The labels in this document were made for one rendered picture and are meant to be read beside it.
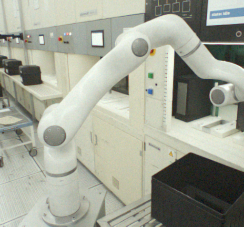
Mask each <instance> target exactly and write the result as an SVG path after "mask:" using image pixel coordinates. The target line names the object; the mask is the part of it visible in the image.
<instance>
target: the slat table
mask: <svg viewBox="0 0 244 227"><path fill-rule="evenodd" d="M148 207H151V193H150V194H148V195H146V196H144V197H142V198H140V199H138V200H136V201H134V202H132V203H130V204H128V205H127V206H124V207H122V208H120V209H118V210H116V211H114V212H113V213H111V214H109V215H107V216H105V217H102V218H100V219H98V220H97V221H96V223H97V227H113V226H115V225H117V224H119V223H121V222H123V221H124V220H126V219H128V218H130V217H132V216H133V218H131V219H129V220H128V221H126V222H124V223H122V224H120V225H119V226H116V227H127V226H129V225H131V224H132V223H135V222H136V221H138V223H136V224H134V225H132V226H130V227H141V226H144V227H155V226H157V225H158V224H160V222H159V221H157V220H155V221H153V222H152V223H149V222H150V221H151V220H153V219H154V218H153V217H152V216H148V217H146V218H144V217H145V216H147V215H149V214H150V213H151V209H147V208H148ZM145 209H147V210H145ZM143 210H145V211H144V212H142V213H140V214H139V212H141V211H143ZM159 227H166V226H165V225H163V224H162V225H160V226H159Z"/></svg>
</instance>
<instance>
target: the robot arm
mask: <svg viewBox="0 0 244 227"><path fill-rule="evenodd" d="M165 45H170V46H172V47H173V49H174V50H175V51H176V52H177V54H178V55H180V57H181V58H182V59H183V60H184V62H185V63H187V65H188V66H189V67H190V68H191V69H192V70H193V71H194V73H195V74H196V75H197V76H198V77H200V78H203V79H213V80H221V81H226V82H229V84H224V85H219V86H215V87H214V88H213V89H212V90H211V91H210V100H211V102H212V104H213V105H215V106H218V107H223V106H227V105H230V104H234V103H238V102H242V101H244V69H243V68H242V67H240V66H237V65H235V64H233V63H230V62H223V61H219V60H216V59H215V58H214V57H213V56H212V55H211V54H210V52H209V51H208V50H207V48H206V47H205V46H204V45H203V43H202V42H201V40H199V38H198V37H197V36H196V35H195V33H194V32H193V31H192V30H191V28H190V27H189V26H188V24H187V23H186V22H185V21H184V20H183V19H182V18H181V17H179V16H177V15H173V14H168V15H164V16H160V17H158V18H155V19H152V20H151V21H148V22H146V23H143V24H140V25H138V26H136V27H133V28H132V29H130V30H128V31H125V32H123V33H122V34H120V36H119V37H117V39H116V41H115V47H114V48H113V49H112V51H110V52H109V53H108V54H106V55H105V56H104V57H103V58H102V59H101V60H99V61H98V62H97V63H96V64H95V65H94V66H93V67H92V68H91V69H90V70H89V71H88V72H87V73H86V74H85V75H84V76H83V78H82V79H81V80H80V81H79V82H78V83H77V84H76V85H75V86H74V88H73V89H72V90H71V91H70V92H69V93H68V95H67V96H66V97H65V98H64V99H63V100H62V102H61V103H57V104H53V105H50V106H49V107H48V108H47V109H46V110H45V111H44V112H43V114H42V117H41V120H40V122H39V126H38V137H39V140H40V141H41V143H42V144H43V145H44V149H43V157H44V164H45V173H46V181H47V189H48V197H47V198H46V202H45V203H44V204H43V206H42V208H41V218H42V220H43V221H44V222H45V223H47V224H48V225H51V226H56V227H62V226H68V225H71V224H74V223H76V222H78V221H79V220H80V219H82V218H83V217H84V216H85V215H86V214H87V211H88V209H89V202H88V199H87V197H86V196H85V195H83V194H81V193H79V181H78V168H77V155H76V139H75V135H76V134H77V132H78V130H79V128H80V127H81V126H82V125H83V123H84V121H85V120H86V118H87V117H88V115H89V114H90V112H91V111H92V109H93V108H94V106H95V105H96V104H97V103H98V102H99V100H100V99H101V98H102V97H103V96H104V95H105V94H106V93H107V92H108V91H109V90H110V89H111V88H112V87H113V86H114V85H115V84H116V83H117V82H119V81H120V80H121V79H122V78H124V77H125V76H127V75H129V74H130V73H132V71H134V70H136V69H137V68H138V67H139V66H140V65H141V64H142V63H143V62H144V61H145V60H146V59H147V57H148V56H149V54H150V52H151V49H155V48H158V47H161V46H165Z"/></svg>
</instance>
